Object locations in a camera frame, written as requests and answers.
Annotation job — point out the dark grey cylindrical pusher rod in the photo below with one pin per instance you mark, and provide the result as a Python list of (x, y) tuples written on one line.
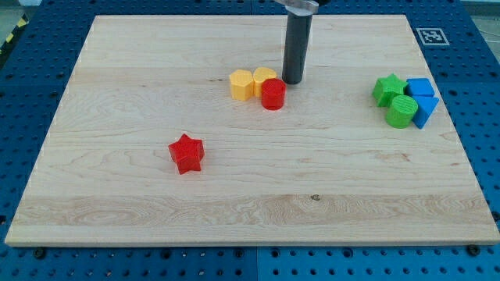
[(296, 45)]

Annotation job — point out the silver metal rod mount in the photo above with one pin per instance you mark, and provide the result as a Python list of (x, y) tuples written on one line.
[(302, 7)]

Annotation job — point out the black bolt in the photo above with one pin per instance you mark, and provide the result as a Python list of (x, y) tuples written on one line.
[(39, 253), (473, 250)]

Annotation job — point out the green star block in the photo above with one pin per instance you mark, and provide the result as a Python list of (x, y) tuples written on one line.
[(386, 88)]

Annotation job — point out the blue cube block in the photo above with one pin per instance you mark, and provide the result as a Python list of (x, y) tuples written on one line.
[(419, 87)]

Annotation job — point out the yellow hexagon block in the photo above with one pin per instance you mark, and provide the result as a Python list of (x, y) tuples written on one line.
[(241, 85)]

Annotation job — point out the light wooden board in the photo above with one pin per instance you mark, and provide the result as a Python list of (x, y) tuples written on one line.
[(325, 169)]

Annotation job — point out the green cylinder block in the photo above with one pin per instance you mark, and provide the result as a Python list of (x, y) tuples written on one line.
[(401, 111)]

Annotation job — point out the black bolt front left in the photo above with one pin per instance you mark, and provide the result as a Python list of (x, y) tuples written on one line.
[(39, 253)]

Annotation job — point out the red star block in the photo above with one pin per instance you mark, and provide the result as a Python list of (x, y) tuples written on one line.
[(187, 153)]

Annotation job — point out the yellow heart block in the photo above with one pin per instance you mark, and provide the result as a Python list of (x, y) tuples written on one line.
[(260, 75)]

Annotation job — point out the red cylinder block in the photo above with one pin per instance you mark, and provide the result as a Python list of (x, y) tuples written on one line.
[(273, 94)]

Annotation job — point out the yellow black hazard tape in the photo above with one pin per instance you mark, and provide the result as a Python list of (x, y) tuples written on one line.
[(14, 35)]

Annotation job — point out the white fiducial marker tag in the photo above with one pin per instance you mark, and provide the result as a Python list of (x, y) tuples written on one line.
[(431, 36)]

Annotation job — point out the blue triangle block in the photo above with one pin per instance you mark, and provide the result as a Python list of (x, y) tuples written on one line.
[(426, 107)]

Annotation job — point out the black bolt front right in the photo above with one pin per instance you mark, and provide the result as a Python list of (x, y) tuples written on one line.
[(473, 250)]

